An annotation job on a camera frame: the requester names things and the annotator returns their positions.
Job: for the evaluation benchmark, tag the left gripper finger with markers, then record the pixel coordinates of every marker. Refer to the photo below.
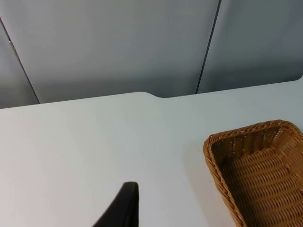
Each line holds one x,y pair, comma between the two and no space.
123,208

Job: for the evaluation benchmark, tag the pale brown wicker basket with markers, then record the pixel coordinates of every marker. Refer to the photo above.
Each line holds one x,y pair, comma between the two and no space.
260,179

